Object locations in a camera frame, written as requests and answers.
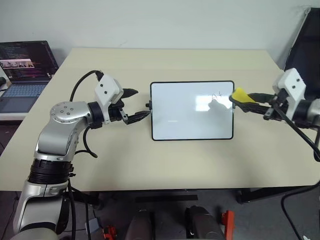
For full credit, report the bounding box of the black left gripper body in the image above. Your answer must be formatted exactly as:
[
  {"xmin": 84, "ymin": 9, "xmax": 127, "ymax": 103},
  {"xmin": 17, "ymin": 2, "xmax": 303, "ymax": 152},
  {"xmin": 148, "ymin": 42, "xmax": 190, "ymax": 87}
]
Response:
[{"xmin": 107, "ymin": 98, "xmax": 129, "ymax": 124}]

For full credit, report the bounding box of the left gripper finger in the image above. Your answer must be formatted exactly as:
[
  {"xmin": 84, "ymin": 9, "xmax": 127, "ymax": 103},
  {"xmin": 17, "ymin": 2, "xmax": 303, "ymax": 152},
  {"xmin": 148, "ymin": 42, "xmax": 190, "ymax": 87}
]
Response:
[
  {"xmin": 123, "ymin": 110, "xmax": 152, "ymax": 126},
  {"xmin": 121, "ymin": 87, "xmax": 139, "ymax": 99}
]

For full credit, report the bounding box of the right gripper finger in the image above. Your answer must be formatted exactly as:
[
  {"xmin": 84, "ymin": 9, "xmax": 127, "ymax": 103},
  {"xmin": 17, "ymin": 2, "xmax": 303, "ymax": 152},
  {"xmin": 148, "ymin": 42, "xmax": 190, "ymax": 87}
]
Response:
[
  {"xmin": 230, "ymin": 95, "xmax": 273, "ymax": 116},
  {"xmin": 246, "ymin": 92, "xmax": 276, "ymax": 103}
]

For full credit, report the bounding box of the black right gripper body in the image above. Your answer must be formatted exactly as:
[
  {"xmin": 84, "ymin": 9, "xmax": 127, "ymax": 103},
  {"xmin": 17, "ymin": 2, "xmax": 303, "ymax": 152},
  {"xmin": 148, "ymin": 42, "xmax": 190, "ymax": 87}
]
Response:
[{"xmin": 263, "ymin": 90, "xmax": 289, "ymax": 123}]

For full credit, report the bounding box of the yellow eraser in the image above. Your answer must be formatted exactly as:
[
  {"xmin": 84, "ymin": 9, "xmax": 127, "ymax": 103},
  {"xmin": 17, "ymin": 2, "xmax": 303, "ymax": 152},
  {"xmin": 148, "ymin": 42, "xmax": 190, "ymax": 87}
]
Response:
[{"xmin": 231, "ymin": 86, "xmax": 259, "ymax": 104}]

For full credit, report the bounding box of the black-framed small whiteboard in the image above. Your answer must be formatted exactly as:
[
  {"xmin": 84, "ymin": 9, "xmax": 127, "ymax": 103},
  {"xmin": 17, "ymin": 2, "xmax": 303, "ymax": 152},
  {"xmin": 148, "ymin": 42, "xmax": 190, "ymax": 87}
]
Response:
[{"xmin": 145, "ymin": 80, "xmax": 237, "ymax": 143}]

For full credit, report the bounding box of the black chair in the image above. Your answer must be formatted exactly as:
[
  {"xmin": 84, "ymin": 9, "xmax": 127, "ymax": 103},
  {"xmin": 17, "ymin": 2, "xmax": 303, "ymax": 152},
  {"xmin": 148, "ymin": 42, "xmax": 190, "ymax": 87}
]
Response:
[{"xmin": 283, "ymin": 6, "xmax": 320, "ymax": 101}]

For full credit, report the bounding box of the open grey laptop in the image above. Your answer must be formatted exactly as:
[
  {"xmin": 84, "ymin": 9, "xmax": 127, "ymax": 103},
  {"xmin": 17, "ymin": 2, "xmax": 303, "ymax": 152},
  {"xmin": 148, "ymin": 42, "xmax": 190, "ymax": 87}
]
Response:
[{"xmin": 0, "ymin": 40, "xmax": 60, "ymax": 115}]

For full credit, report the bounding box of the dark rounded shape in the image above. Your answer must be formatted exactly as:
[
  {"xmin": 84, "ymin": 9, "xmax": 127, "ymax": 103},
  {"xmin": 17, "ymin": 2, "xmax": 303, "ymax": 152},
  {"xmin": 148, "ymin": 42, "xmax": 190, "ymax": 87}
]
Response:
[
  {"xmin": 184, "ymin": 205, "xmax": 226, "ymax": 240},
  {"xmin": 124, "ymin": 209, "xmax": 156, "ymax": 240}
]

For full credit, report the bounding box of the grey floor box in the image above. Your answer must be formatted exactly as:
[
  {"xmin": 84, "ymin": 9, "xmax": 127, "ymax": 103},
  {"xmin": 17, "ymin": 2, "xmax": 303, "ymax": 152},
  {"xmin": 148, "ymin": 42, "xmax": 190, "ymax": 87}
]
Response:
[{"xmin": 84, "ymin": 218, "xmax": 101, "ymax": 234}]

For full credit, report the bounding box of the orange clamp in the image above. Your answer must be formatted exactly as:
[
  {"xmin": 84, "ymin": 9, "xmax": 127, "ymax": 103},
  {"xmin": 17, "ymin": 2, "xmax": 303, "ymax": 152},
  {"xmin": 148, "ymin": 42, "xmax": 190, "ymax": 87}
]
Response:
[
  {"xmin": 220, "ymin": 210, "xmax": 236, "ymax": 240},
  {"xmin": 103, "ymin": 225, "xmax": 118, "ymax": 240}
]

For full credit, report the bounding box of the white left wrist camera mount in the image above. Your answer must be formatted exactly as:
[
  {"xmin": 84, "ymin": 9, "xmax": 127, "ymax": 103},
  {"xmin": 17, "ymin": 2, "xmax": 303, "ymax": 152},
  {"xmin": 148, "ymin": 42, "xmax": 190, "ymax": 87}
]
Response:
[{"xmin": 94, "ymin": 73, "xmax": 124, "ymax": 125}]

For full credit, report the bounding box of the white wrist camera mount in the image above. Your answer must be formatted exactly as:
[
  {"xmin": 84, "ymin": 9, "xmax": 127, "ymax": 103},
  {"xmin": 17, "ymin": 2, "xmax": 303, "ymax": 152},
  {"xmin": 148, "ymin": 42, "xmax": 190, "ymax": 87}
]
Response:
[
  {"xmin": 272, "ymin": 67, "xmax": 307, "ymax": 119},
  {"xmin": 94, "ymin": 73, "xmax": 124, "ymax": 125}
]

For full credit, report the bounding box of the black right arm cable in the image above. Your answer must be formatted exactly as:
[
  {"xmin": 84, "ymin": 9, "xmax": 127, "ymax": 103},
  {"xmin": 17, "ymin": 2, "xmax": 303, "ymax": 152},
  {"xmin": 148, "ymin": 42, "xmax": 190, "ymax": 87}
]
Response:
[{"xmin": 271, "ymin": 99, "xmax": 320, "ymax": 163}]

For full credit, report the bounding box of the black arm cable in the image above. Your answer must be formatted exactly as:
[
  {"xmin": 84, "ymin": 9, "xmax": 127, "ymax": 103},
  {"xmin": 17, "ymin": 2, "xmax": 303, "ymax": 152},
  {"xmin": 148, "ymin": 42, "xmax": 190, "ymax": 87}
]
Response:
[
  {"xmin": 271, "ymin": 99, "xmax": 320, "ymax": 163},
  {"xmin": 70, "ymin": 70, "xmax": 105, "ymax": 159}
]

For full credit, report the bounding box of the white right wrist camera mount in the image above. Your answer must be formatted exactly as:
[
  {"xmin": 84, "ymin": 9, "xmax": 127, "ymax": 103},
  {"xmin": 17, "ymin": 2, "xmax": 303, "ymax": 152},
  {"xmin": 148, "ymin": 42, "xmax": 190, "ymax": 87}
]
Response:
[{"xmin": 272, "ymin": 67, "xmax": 307, "ymax": 119}]

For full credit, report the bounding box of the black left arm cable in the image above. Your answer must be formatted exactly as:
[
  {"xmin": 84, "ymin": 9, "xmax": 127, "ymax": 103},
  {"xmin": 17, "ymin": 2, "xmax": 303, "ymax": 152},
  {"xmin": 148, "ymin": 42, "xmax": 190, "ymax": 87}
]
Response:
[{"xmin": 70, "ymin": 70, "xmax": 105, "ymax": 159}]

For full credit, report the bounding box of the black floor cable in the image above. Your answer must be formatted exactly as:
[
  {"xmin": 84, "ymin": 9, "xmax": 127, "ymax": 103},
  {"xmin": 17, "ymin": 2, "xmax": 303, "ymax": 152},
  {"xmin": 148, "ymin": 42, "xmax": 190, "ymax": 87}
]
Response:
[{"xmin": 280, "ymin": 179, "xmax": 320, "ymax": 240}]

